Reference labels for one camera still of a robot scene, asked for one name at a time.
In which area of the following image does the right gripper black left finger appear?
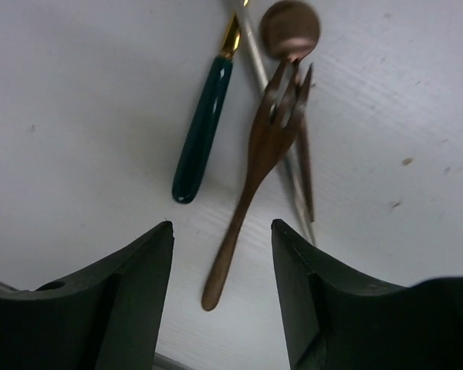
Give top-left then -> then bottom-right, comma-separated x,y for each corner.
0,221 -> 174,369

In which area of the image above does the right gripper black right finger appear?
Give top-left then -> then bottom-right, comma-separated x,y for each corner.
272,220 -> 463,369

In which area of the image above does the long copper handle utensil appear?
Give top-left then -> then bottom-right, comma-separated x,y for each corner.
201,60 -> 313,311

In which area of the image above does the gold spoon dark handle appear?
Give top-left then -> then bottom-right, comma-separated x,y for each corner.
172,15 -> 241,204

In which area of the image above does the small copper round spoon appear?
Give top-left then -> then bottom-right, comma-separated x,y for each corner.
259,1 -> 321,223

